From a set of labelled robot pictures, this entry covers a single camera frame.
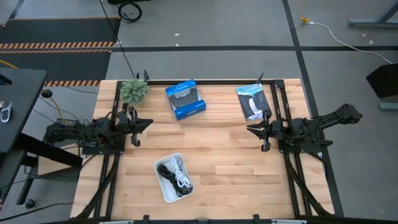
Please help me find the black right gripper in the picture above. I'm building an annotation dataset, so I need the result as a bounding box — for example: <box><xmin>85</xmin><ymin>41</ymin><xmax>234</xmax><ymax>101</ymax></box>
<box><xmin>247</xmin><ymin>108</ymin><xmax>285</xmax><ymax>152</ymax></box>

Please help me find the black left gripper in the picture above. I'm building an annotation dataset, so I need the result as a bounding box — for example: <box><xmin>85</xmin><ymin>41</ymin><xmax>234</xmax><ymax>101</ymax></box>
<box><xmin>118</xmin><ymin>106</ymin><xmax>154</xmax><ymax>147</ymax></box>

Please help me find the black USB-C cable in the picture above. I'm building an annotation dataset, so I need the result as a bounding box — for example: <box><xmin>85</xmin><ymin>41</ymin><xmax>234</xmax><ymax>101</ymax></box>
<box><xmin>157</xmin><ymin>163</ymin><xmax>193</xmax><ymax>197</ymax></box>

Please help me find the white USB-C cable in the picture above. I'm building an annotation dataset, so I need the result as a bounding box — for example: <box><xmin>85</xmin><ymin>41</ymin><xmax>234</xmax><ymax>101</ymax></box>
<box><xmin>169</xmin><ymin>155</ymin><xmax>193</xmax><ymax>189</ymax></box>

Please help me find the green plant in white pot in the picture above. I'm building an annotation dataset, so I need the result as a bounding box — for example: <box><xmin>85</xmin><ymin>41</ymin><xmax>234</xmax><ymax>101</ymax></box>
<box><xmin>119</xmin><ymin>78</ymin><xmax>150</xmax><ymax>106</ymax></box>

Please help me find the blue game controller box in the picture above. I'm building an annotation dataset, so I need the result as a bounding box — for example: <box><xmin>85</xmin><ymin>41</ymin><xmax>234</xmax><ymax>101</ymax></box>
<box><xmin>165</xmin><ymin>78</ymin><xmax>207</xmax><ymax>121</ymax></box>

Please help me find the white plastic bin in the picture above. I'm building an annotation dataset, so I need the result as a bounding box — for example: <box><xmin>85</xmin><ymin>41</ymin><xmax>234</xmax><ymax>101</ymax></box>
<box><xmin>154</xmin><ymin>152</ymin><xmax>195</xmax><ymax>203</ymax></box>

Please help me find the black power strip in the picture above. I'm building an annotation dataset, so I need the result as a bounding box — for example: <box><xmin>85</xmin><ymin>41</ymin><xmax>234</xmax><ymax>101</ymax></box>
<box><xmin>55</xmin><ymin>118</ymin><xmax>82</xmax><ymax>127</ymax></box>

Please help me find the yellow plug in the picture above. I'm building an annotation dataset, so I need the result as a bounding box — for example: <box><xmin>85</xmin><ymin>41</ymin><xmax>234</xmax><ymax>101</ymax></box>
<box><xmin>297</xmin><ymin>0</ymin><xmax>312</xmax><ymax>24</ymax></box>

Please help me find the black desk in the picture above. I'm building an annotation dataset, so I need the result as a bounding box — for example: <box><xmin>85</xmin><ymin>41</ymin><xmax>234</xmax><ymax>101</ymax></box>
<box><xmin>0</xmin><ymin>67</ymin><xmax>83</xmax><ymax>212</ymax></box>

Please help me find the black hazard-striped floor mat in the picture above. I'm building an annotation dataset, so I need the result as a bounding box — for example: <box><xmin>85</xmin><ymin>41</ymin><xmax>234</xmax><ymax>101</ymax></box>
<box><xmin>0</xmin><ymin>17</ymin><xmax>121</xmax><ymax>87</ymax></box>

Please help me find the grey metal table leg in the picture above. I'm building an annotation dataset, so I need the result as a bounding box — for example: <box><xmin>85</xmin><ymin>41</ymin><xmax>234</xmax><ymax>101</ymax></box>
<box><xmin>379</xmin><ymin>101</ymin><xmax>398</xmax><ymax>111</ymax></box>
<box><xmin>348</xmin><ymin>0</ymin><xmax>398</xmax><ymax>29</ymax></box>

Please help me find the black box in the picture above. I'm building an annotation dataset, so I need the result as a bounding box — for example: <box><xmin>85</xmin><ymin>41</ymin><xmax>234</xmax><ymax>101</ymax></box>
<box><xmin>366</xmin><ymin>63</ymin><xmax>398</xmax><ymax>99</ymax></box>

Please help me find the key fob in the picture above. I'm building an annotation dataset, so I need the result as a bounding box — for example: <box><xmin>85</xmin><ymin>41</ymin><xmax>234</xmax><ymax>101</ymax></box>
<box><xmin>0</xmin><ymin>101</ymin><xmax>13</xmax><ymax>123</ymax></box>

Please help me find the black aluminium rig frame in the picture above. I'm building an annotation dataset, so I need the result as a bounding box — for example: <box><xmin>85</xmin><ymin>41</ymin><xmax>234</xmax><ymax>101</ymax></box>
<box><xmin>70</xmin><ymin>70</ymin><xmax>346</xmax><ymax>224</ymax></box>

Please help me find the yellow floor cable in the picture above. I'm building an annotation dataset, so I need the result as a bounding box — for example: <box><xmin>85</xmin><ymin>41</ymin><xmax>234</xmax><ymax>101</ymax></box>
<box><xmin>0</xmin><ymin>59</ymin><xmax>68</xmax><ymax>121</ymax></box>

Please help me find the thin black cable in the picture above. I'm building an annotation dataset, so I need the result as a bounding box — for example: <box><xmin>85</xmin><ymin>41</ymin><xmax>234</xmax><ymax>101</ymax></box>
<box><xmin>98</xmin><ymin>0</ymin><xmax>137</xmax><ymax>80</ymax></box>

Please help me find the coiled black cable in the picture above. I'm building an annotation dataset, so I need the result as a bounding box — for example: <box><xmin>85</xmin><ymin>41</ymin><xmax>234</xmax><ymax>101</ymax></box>
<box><xmin>117</xmin><ymin>1</ymin><xmax>143</xmax><ymax>24</ymax></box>

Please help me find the white floor cable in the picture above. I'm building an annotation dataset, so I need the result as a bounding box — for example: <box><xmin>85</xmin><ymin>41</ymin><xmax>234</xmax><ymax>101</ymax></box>
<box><xmin>310</xmin><ymin>21</ymin><xmax>394</xmax><ymax>65</ymax></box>

